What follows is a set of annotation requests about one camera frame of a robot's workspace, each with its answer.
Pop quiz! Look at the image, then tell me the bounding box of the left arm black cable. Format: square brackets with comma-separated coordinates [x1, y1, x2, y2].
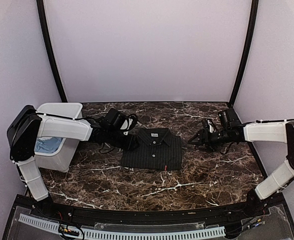
[35, 112, 92, 123]

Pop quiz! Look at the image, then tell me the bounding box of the white plastic laundry bin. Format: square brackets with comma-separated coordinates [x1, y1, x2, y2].
[35, 102, 83, 173]

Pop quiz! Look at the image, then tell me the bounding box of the black frame post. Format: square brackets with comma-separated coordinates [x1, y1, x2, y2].
[227, 0, 259, 108]
[36, 0, 68, 103]

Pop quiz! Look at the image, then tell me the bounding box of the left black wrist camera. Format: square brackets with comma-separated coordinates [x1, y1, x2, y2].
[104, 108, 126, 129]

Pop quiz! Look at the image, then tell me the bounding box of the right black frame post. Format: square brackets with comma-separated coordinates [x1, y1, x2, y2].
[227, 0, 259, 108]

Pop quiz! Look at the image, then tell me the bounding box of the black pinstriped shirt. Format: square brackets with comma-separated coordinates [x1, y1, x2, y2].
[120, 128, 182, 171]

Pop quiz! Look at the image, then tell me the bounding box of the light blue garment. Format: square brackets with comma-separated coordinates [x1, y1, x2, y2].
[35, 137, 63, 154]

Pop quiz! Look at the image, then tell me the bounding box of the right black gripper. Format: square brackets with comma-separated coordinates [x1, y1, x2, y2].
[188, 127, 231, 153]

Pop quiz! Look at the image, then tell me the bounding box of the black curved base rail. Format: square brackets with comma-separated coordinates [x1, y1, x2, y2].
[3, 194, 294, 240]

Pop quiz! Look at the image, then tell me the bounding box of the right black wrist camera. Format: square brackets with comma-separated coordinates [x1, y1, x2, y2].
[218, 108, 241, 129]

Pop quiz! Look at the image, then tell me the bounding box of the left black frame post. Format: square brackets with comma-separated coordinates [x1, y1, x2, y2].
[36, 0, 68, 103]

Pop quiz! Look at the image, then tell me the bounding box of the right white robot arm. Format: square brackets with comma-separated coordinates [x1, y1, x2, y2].
[188, 117, 294, 217]

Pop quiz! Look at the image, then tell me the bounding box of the white slotted cable duct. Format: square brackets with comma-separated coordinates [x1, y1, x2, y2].
[18, 214, 225, 240]

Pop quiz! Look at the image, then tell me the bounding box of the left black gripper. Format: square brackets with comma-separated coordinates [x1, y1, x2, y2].
[106, 128, 139, 151]

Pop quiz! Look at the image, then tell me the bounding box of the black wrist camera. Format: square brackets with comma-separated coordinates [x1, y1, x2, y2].
[104, 108, 126, 129]
[218, 108, 241, 129]

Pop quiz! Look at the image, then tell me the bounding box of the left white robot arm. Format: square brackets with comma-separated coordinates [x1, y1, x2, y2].
[7, 105, 139, 218]

